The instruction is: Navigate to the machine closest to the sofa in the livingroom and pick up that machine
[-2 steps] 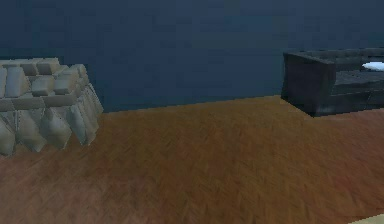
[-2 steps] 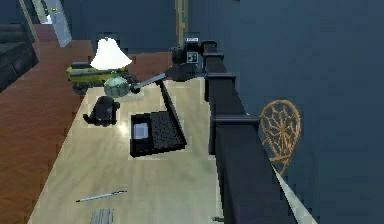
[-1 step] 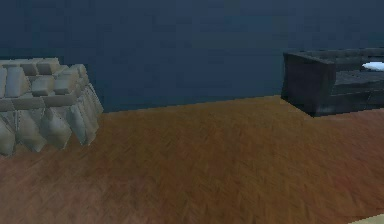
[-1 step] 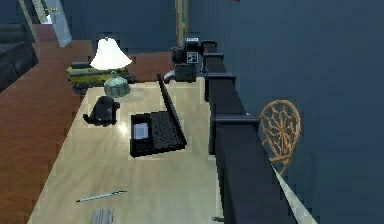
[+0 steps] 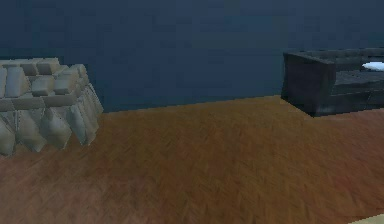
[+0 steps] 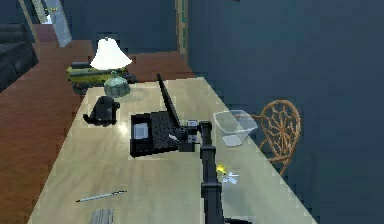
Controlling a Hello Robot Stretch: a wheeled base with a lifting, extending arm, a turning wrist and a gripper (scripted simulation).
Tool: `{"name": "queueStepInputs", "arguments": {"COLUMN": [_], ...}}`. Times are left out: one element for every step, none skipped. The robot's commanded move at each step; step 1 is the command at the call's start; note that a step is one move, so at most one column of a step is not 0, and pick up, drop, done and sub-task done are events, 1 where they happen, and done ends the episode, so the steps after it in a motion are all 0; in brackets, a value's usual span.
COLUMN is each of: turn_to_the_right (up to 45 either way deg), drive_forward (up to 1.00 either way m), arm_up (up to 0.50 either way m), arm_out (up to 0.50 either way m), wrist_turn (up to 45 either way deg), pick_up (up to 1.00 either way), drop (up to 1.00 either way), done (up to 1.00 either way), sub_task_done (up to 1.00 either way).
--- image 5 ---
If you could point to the black sofa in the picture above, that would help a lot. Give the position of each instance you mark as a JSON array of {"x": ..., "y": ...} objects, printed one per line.
[{"x": 313, "y": 83}]

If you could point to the white pillow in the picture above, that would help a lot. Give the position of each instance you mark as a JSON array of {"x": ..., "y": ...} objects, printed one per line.
[{"x": 375, "y": 65}]

